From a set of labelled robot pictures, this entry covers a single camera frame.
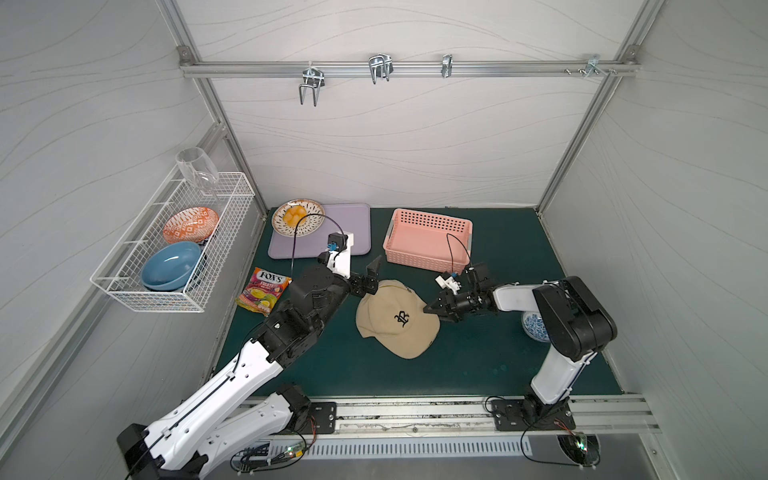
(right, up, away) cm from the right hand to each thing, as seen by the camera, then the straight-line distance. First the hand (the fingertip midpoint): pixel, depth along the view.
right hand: (427, 312), depth 88 cm
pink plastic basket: (+4, +21, +24) cm, 32 cm away
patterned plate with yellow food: (-47, +30, +26) cm, 62 cm away
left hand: (-17, +19, -22) cm, 34 cm away
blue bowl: (-58, +17, -26) cm, 66 cm away
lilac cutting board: (-31, +30, +26) cm, 50 cm away
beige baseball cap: (-10, -1, -5) cm, 11 cm away
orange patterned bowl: (-60, +26, -17) cm, 67 cm away
